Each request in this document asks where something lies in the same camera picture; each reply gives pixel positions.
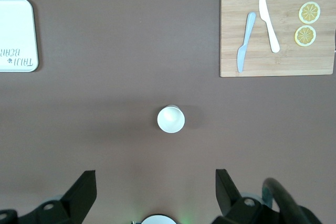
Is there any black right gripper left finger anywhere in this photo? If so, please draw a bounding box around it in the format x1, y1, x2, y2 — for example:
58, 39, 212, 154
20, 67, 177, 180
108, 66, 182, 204
18, 170, 98, 224

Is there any wooden cutting board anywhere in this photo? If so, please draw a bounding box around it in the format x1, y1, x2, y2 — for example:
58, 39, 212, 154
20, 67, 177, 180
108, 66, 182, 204
219, 0, 336, 78

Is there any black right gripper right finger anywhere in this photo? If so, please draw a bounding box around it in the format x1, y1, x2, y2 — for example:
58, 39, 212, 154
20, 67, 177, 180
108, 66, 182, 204
214, 168, 283, 224

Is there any white plastic cup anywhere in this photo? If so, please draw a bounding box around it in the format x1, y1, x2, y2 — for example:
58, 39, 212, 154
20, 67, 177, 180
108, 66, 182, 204
156, 104, 186, 134

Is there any yellow lemon slice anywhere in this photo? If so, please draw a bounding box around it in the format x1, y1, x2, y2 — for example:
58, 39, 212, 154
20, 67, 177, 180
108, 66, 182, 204
298, 1, 321, 25
294, 25, 317, 47

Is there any white bear print tray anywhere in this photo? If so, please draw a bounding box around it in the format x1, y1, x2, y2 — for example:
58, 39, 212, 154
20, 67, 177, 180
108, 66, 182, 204
0, 0, 39, 73

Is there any white plastic knife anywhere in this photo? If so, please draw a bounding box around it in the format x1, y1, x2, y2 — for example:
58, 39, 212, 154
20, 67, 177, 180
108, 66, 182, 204
258, 0, 280, 54

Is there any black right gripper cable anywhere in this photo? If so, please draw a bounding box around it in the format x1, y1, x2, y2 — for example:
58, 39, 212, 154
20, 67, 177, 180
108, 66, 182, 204
262, 178, 323, 224

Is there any grey-blue plastic knife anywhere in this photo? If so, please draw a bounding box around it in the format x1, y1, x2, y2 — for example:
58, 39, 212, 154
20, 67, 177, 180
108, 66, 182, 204
237, 12, 257, 73

